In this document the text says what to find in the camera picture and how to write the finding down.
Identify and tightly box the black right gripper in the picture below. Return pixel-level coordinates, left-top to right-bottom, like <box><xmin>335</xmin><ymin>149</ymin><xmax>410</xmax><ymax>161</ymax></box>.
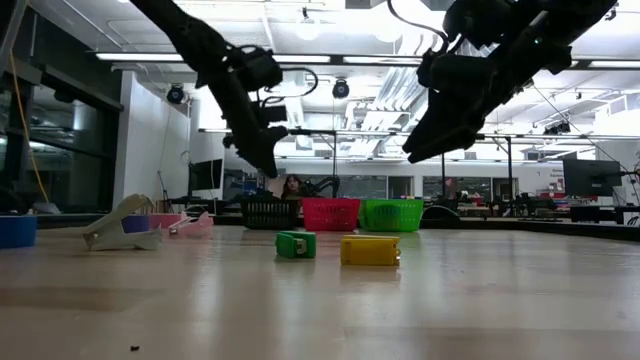
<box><xmin>402</xmin><ymin>29</ymin><xmax>551</xmax><ymax>165</ymax></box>

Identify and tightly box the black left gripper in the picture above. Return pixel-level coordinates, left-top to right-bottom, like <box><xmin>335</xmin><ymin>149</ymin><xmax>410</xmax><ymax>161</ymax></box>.
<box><xmin>209</xmin><ymin>74</ymin><xmax>290</xmax><ymax>179</ymax></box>

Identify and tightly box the green stapler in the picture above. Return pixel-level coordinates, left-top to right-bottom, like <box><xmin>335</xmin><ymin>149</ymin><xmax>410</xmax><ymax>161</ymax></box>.
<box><xmin>274</xmin><ymin>230</ymin><xmax>318</xmax><ymax>260</ymax></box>

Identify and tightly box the pink staple remover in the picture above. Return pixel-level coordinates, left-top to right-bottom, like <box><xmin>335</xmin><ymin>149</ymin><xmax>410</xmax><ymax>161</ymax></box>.
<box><xmin>167</xmin><ymin>210</ymin><xmax>215</xmax><ymax>239</ymax></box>

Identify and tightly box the pink tape roll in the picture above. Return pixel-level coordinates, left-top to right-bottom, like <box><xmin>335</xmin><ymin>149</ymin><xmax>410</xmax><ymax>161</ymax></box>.
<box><xmin>149</xmin><ymin>213</ymin><xmax>184</xmax><ymax>230</ymax></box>

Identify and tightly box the yellow stapler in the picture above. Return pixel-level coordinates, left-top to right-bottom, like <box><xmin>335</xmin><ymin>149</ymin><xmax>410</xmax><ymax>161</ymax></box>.
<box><xmin>340</xmin><ymin>234</ymin><xmax>402</xmax><ymax>267</ymax></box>

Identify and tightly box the purple tape roll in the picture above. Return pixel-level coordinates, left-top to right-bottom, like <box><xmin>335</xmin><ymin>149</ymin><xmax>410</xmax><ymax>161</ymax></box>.
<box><xmin>121</xmin><ymin>214</ymin><xmax>152</xmax><ymax>235</ymax></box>

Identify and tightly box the blue tape roll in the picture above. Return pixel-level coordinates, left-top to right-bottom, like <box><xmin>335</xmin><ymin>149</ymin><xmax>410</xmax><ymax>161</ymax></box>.
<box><xmin>0</xmin><ymin>214</ymin><xmax>39</xmax><ymax>250</ymax></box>

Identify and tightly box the person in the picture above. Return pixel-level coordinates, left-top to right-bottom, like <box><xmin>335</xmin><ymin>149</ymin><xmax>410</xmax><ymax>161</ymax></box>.
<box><xmin>279</xmin><ymin>173</ymin><xmax>307</xmax><ymax>201</ymax></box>

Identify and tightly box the black plastic basket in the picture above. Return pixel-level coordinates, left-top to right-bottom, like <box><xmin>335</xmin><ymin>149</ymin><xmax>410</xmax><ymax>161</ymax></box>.
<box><xmin>239</xmin><ymin>198</ymin><xmax>301</xmax><ymax>231</ymax></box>

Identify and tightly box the black metal stand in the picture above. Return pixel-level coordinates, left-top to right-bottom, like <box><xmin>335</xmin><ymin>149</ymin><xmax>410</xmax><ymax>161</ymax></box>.
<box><xmin>287</xmin><ymin>128</ymin><xmax>396</xmax><ymax>199</ymax></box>

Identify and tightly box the red plastic basket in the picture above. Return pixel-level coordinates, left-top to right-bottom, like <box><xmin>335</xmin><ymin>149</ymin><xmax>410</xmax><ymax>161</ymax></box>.
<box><xmin>301</xmin><ymin>197</ymin><xmax>362</xmax><ymax>233</ymax></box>

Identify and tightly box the green plastic basket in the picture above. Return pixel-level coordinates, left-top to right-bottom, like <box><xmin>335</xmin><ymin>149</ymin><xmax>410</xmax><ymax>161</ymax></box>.
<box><xmin>359</xmin><ymin>198</ymin><xmax>425</xmax><ymax>233</ymax></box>

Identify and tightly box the black desk monitor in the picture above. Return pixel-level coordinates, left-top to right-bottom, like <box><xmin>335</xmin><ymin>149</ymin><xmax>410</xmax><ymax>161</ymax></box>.
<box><xmin>562</xmin><ymin>158</ymin><xmax>623</xmax><ymax>197</ymax></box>

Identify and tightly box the background black desk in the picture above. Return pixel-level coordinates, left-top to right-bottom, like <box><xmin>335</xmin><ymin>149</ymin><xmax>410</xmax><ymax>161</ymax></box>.
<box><xmin>569</xmin><ymin>203</ymin><xmax>640</xmax><ymax>225</ymax></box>

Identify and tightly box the black metal gantry frame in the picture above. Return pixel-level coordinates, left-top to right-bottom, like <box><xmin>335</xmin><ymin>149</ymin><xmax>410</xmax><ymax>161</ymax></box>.
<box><xmin>439</xmin><ymin>132</ymin><xmax>515</xmax><ymax>204</ymax></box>

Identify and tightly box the black wall monitor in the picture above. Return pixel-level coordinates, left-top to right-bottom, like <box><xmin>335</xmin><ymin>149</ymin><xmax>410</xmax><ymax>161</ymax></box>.
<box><xmin>188</xmin><ymin>158</ymin><xmax>225</xmax><ymax>192</ymax></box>

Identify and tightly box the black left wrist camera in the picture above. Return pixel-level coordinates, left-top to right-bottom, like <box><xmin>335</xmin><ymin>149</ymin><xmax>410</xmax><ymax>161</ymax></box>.
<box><xmin>239</xmin><ymin>45</ymin><xmax>284</xmax><ymax>92</ymax></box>

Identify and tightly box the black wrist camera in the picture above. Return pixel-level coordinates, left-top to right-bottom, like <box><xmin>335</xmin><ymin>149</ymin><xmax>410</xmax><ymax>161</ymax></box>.
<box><xmin>239</xmin><ymin>45</ymin><xmax>284</xmax><ymax>92</ymax></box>
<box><xmin>442</xmin><ymin>0</ymin><xmax>521</xmax><ymax>51</ymax></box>

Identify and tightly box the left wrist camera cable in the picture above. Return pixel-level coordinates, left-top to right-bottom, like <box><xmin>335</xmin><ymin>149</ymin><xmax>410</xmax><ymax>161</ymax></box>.
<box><xmin>259</xmin><ymin>67</ymin><xmax>320</xmax><ymax>109</ymax></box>

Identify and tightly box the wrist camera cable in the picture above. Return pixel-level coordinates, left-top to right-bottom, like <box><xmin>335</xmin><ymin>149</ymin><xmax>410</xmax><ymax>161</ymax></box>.
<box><xmin>259</xmin><ymin>67</ymin><xmax>320</xmax><ymax>109</ymax></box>
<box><xmin>387</xmin><ymin>0</ymin><xmax>450</xmax><ymax>51</ymax></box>

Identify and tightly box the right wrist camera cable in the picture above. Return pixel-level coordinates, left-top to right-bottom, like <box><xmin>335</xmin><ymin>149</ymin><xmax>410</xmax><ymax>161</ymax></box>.
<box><xmin>387</xmin><ymin>0</ymin><xmax>450</xmax><ymax>51</ymax></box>

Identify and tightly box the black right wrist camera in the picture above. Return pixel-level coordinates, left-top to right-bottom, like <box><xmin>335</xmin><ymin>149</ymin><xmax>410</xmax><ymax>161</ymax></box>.
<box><xmin>442</xmin><ymin>0</ymin><xmax>521</xmax><ymax>51</ymax></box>

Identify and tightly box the black table frame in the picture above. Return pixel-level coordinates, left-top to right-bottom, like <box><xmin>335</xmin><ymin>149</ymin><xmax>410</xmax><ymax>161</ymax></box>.
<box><xmin>37</xmin><ymin>213</ymin><xmax>640</xmax><ymax>242</ymax></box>

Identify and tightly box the yellow cable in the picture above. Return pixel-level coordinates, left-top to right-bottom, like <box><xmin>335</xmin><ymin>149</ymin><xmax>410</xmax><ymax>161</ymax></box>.
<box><xmin>8</xmin><ymin>49</ymin><xmax>50</xmax><ymax>204</ymax></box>

